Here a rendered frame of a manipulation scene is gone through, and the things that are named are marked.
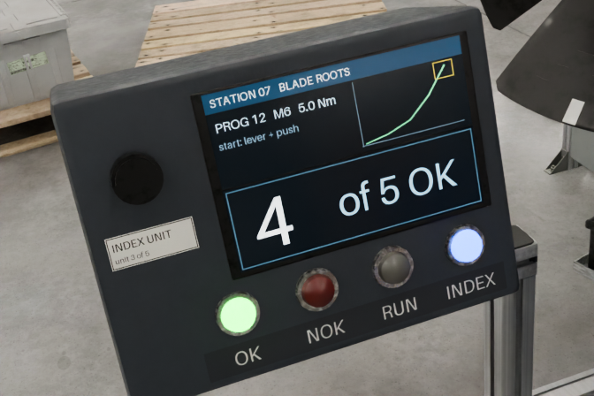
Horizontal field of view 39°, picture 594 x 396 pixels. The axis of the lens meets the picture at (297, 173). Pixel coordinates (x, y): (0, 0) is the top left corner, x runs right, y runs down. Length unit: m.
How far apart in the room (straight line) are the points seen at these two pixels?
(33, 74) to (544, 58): 2.76
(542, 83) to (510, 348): 0.52
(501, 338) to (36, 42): 3.07
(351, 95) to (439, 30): 0.07
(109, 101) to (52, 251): 2.39
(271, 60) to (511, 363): 0.35
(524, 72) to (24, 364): 1.65
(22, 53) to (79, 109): 3.14
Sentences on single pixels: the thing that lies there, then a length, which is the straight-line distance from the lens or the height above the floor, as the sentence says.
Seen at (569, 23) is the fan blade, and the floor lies 1.03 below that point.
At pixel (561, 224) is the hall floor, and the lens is 2.65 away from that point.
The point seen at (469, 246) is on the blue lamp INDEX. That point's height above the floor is 1.12.
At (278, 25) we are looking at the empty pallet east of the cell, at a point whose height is 0.14.
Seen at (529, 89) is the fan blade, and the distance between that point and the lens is 1.14.
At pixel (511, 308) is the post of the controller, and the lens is 0.67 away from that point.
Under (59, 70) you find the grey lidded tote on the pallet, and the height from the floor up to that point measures 0.26.
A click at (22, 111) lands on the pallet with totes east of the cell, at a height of 0.15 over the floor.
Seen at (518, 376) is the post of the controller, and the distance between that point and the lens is 0.74.
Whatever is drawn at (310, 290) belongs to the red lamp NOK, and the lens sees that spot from 0.50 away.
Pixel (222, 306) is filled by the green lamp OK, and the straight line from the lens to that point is 0.49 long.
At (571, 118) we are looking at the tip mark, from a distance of 1.12.
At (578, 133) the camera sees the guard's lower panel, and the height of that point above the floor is 0.15.
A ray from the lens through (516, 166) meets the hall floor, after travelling 2.96.
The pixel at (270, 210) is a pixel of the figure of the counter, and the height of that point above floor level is 1.17.
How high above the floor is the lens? 1.42
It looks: 28 degrees down
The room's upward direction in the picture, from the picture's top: 7 degrees counter-clockwise
